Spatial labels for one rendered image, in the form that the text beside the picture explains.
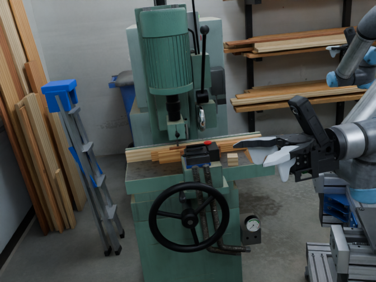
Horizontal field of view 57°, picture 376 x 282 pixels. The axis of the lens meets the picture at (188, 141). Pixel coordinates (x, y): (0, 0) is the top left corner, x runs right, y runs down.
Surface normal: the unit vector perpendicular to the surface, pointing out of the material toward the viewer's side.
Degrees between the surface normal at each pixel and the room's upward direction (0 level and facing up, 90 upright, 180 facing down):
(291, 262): 0
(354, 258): 90
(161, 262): 90
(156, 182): 90
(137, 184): 90
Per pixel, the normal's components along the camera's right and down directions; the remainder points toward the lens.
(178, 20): 0.64, 0.22
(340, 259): -0.19, 0.38
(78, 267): -0.09, -0.92
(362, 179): -0.75, 0.31
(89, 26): 0.06, 0.36
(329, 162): 0.23, 0.21
